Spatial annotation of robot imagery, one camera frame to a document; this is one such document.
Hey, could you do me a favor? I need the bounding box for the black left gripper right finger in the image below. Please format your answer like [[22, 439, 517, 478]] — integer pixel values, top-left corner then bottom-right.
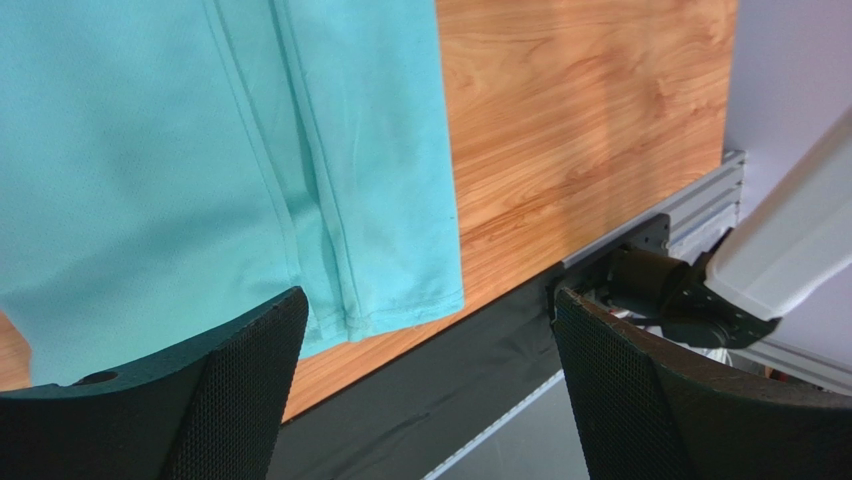
[[551, 289, 851, 479]]

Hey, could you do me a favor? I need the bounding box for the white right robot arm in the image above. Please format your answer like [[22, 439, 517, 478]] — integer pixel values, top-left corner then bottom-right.
[[604, 111, 851, 349]]

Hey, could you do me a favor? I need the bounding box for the mint green t shirt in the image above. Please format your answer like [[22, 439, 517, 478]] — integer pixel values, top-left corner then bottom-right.
[[1, 1, 465, 385]]

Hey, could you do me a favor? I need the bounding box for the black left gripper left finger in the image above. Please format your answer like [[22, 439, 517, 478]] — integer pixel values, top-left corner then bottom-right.
[[1, 287, 309, 479]]

